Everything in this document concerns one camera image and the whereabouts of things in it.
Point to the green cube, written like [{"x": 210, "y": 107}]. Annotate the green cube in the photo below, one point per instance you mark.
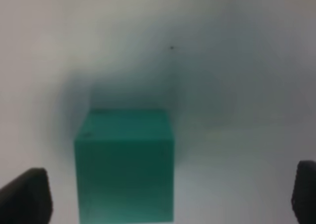
[{"x": 125, "y": 167}]

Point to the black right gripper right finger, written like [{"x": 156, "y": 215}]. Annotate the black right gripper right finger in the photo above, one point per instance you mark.
[{"x": 303, "y": 198}]

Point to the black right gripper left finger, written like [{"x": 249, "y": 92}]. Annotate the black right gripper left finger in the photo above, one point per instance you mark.
[{"x": 27, "y": 199}]

